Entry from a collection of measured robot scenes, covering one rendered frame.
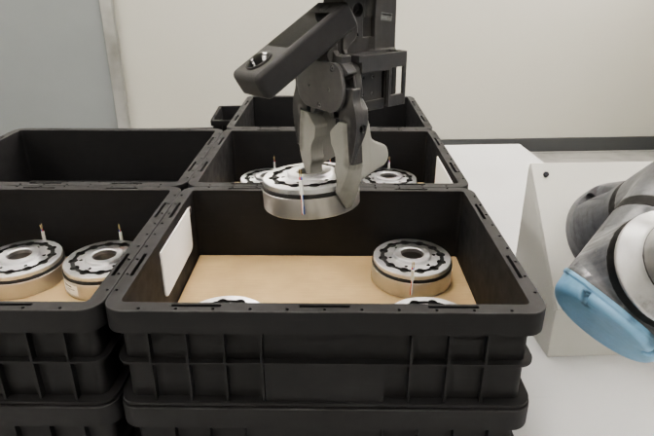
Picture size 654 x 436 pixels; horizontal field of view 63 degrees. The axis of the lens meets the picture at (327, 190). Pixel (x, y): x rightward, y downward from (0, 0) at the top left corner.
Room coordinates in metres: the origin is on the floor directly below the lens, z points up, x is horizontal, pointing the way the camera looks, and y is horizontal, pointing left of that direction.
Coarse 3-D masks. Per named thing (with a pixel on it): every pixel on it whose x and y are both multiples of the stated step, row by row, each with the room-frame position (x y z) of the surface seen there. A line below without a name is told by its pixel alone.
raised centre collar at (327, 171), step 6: (294, 168) 0.55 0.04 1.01; (300, 168) 0.55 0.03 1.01; (324, 168) 0.54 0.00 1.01; (330, 168) 0.54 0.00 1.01; (288, 174) 0.53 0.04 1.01; (294, 174) 0.53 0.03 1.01; (300, 174) 0.53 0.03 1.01; (306, 174) 0.52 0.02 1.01; (312, 174) 0.52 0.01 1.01; (318, 174) 0.52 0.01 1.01; (324, 174) 0.52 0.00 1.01; (330, 174) 0.53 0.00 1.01; (294, 180) 0.52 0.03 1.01; (306, 180) 0.52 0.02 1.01; (312, 180) 0.52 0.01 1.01
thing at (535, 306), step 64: (192, 192) 0.68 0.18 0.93; (256, 192) 0.68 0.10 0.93; (384, 192) 0.68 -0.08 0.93; (448, 192) 0.68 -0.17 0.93; (512, 256) 0.50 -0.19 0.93; (128, 320) 0.40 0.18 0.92; (192, 320) 0.40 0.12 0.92; (256, 320) 0.40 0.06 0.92; (320, 320) 0.40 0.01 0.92; (384, 320) 0.40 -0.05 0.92; (448, 320) 0.40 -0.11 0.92; (512, 320) 0.40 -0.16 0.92
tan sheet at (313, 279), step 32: (224, 256) 0.68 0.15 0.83; (256, 256) 0.68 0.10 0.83; (288, 256) 0.68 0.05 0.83; (320, 256) 0.68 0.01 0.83; (352, 256) 0.68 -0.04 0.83; (192, 288) 0.59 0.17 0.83; (224, 288) 0.59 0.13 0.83; (256, 288) 0.59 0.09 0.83; (288, 288) 0.59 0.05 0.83; (320, 288) 0.59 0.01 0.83; (352, 288) 0.59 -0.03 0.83; (448, 288) 0.59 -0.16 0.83
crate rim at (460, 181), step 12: (228, 132) 0.97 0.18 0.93; (240, 132) 0.98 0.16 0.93; (252, 132) 0.98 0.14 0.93; (264, 132) 0.98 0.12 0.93; (276, 132) 0.98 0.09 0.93; (288, 132) 0.98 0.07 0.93; (372, 132) 0.98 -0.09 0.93; (384, 132) 0.98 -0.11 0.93; (396, 132) 0.98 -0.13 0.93; (408, 132) 0.98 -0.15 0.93; (420, 132) 0.98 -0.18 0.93; (432, 132) 0.97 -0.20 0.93; (216, 144) 0.90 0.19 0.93; (216, 156) 0.84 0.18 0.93; (444, 156) 0.83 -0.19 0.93; (204, 168) 0.77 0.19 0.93; (456, 168) 0.77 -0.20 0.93; (192, 180) 0.72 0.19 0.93; (456, 180) 0.72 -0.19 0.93
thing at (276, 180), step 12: (276, 168) 0.57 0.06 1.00; (288, 168) 0.58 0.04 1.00; (264, 180) 0.53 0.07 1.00; (276, 180) 0.54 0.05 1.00; (288, 180) 0.52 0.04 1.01; (324, 180) 0.52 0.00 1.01; (336, 180) 0.52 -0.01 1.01; (276, 192) 0.50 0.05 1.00; (288, 192) 0.49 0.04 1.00; (312, 192) 0.49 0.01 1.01; (324, 192) 0.49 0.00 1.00
